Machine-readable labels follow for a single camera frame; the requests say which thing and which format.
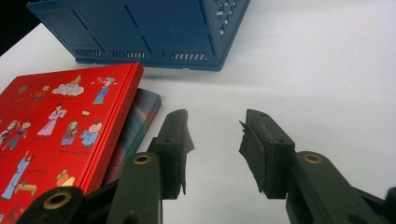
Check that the red hardcover book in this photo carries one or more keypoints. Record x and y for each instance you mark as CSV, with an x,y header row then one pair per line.
x,y
46,146

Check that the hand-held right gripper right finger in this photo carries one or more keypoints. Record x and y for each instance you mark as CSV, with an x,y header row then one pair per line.
x,y
274,165

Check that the dark blue illustrated novel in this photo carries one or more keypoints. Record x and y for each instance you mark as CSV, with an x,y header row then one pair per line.
x,y
140,118

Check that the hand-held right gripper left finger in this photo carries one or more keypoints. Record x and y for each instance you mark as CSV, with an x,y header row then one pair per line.
x,y
169,168

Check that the blue plastic file rack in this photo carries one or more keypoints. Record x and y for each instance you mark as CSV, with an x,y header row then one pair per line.
x,y
149,28

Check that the black curtain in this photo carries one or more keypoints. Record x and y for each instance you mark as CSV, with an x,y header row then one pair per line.
x,y
12,21

